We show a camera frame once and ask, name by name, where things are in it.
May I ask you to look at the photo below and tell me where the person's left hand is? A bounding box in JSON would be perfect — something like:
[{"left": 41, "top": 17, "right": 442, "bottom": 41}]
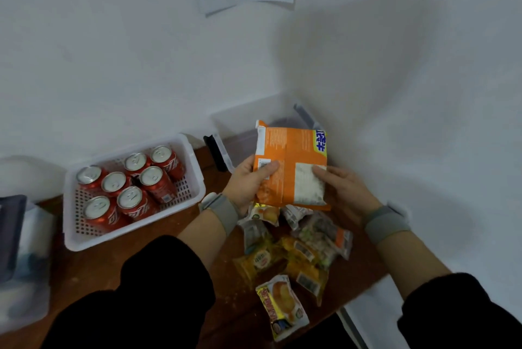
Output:
[{"left": 222, "top": 155, "right": 281, "bottom": 217}]

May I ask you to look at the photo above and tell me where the person's right hand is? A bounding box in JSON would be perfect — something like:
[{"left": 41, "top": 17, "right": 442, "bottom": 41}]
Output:
[{"left": 312, "top": 165, "right": 383, "bottom": 226}]

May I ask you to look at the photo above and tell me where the large orange snack packet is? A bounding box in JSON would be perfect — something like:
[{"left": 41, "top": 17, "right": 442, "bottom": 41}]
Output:
[{"left": 253, "top": 120, "right": 332, "bottom": 211}]

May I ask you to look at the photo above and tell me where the person's left forearm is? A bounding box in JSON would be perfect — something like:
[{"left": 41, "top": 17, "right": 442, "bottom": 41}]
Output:
[{"left": 41, "top": 209, "right": 227, "bottom": 349}]

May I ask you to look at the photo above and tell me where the person's right forearm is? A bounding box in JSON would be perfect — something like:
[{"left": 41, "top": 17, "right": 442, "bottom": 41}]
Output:
[{"left": 375, "top": 230, "right": 522, "bottom": 349}]

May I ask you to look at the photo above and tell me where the clear plastic storage box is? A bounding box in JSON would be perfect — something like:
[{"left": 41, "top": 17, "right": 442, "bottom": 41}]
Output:
[{"left": 209, "top": 91, "right": 327, "bottom": 174}]

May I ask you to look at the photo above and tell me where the grey wristband with white tracker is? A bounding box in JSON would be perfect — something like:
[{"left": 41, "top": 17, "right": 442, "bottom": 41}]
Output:
[{"left": 199, "top": 192, "right": 240, "bottom": 236}]

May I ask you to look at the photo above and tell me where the pile of small wrapped snacks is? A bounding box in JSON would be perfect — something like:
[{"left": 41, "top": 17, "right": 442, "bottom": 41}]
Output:
[{"left": 233, "top": 203, "right": 354, "bottom": 342}]

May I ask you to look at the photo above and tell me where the white plastic slotted basket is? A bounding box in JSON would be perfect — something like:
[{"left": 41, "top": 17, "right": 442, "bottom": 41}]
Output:
[{"left": 62, "top": 134, "right": 206, "bottom": 252}]

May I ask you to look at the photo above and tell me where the group of red soda cans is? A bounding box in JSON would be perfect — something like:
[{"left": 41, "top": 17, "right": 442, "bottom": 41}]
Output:
[{"left": 76, "top": 146, "right": 186, "bottom": 232}]

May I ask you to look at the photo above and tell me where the white rounded object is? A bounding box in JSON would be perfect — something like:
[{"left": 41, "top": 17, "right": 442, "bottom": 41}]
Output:
[{"left": 0, "top": 155, "right": 68, "bottom": 203}]

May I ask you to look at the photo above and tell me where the clear bin with dark lid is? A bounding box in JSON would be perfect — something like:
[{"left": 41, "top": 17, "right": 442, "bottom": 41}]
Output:
[{"left": 0, "top": 195, "right": 56, "bottom": 334}]

